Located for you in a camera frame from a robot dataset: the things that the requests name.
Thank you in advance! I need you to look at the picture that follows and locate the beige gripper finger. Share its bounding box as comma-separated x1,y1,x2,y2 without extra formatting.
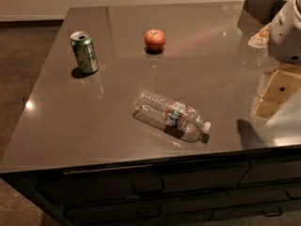
252,63,301,119

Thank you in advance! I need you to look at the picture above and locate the green soda can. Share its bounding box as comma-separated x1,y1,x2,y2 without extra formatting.
71,31,99,74

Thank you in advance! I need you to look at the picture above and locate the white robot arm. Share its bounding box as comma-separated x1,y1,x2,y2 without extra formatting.
248,0,301,119

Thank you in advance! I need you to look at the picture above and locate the snack bag on table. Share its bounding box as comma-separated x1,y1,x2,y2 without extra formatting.
247,24,271,49

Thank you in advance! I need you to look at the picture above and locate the dark drawer cabinet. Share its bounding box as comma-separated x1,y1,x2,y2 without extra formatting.
1,148,301,226

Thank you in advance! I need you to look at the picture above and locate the clear plastic water bottle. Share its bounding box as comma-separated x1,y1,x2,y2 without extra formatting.
134,89,211,143

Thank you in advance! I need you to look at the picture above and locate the red apple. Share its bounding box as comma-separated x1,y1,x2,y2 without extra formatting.
144,29,166,52

